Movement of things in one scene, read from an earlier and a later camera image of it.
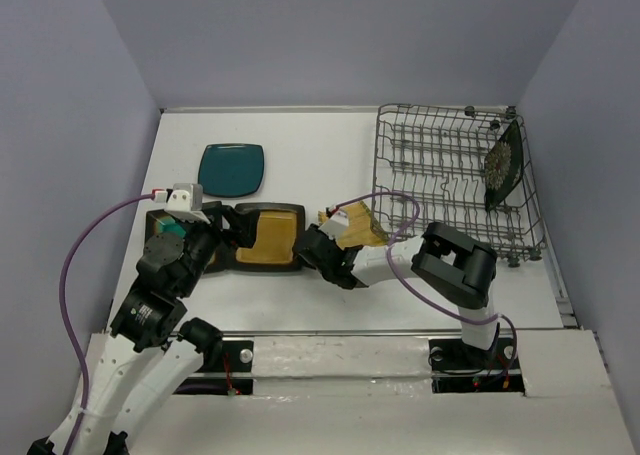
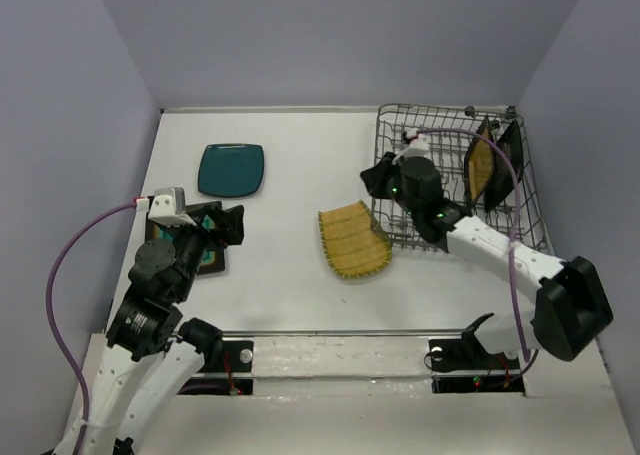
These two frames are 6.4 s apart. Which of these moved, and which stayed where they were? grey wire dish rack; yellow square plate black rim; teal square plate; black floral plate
Moved: yellow square plate black rim
Stayed: teal square plate; grey wire dish rack; black floral plate
